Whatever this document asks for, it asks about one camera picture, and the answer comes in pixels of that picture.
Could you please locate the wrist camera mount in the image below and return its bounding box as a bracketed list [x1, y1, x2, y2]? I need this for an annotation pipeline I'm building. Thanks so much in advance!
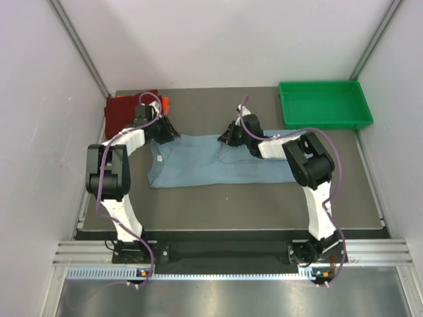
[237, 104, 251, 118]
[148, 101, 162, 119]

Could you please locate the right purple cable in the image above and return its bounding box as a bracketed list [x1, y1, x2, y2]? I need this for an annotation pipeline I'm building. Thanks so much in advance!
[239, 95, 346, 287]

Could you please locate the left aluminium corner post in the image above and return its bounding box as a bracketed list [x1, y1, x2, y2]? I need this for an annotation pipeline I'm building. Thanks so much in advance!
[46, 0, 110, 98]

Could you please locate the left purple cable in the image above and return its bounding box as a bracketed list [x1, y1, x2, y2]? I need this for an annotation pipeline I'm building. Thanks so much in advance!
[95, 92, 165, 287]

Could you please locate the green plastic tray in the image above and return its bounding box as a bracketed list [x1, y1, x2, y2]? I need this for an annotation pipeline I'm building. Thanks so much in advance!
[278, 81, 373, 129]

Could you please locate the aluminium corner post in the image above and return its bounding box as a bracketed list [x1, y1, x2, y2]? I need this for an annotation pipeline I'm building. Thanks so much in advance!
[349, 0, 404, 81]
[46, 0, 110, 98]

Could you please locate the grey slotted cable duct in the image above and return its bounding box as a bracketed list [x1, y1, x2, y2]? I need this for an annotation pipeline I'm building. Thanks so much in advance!
[66, 267, 330, 281]

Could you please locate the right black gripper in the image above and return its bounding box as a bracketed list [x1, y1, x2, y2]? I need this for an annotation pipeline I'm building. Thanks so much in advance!
[219, 120, 252, 147]

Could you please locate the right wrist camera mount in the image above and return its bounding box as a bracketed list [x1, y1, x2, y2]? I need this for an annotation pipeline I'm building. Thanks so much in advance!
[237, 104, 251, 118]

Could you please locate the right aluminium corner post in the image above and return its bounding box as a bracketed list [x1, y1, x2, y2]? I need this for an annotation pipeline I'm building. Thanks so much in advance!
[349, 0, 404, 81]

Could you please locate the aluminium frame rail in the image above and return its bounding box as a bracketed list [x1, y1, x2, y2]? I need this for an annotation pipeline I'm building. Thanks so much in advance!
[53, 239, 413, 266]

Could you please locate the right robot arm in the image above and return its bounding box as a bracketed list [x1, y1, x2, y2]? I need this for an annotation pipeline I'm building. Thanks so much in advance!
[217, 114, 339, 264]

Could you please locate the orange folded t shirt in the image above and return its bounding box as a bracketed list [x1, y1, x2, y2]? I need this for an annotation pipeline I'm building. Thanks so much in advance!
[116, 94, 170, 114]

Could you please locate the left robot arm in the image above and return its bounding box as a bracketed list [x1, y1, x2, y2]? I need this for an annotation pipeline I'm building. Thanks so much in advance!
[85, 101, 179, 263]

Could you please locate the purple cable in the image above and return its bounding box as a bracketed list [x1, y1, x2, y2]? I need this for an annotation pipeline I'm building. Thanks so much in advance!
[239, 95, 346, 287]
[95, 92, 165, 287]

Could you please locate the dark red folded t shirt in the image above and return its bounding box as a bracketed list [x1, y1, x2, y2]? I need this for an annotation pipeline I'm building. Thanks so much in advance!
[104, 93, 141, 139]

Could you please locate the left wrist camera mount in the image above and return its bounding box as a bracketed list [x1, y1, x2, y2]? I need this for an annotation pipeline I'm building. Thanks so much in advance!
[148, 101, 162, 119]

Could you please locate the blue t shirt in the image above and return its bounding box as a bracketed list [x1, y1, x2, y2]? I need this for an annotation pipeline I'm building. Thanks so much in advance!
[148, 135, 295, 188]

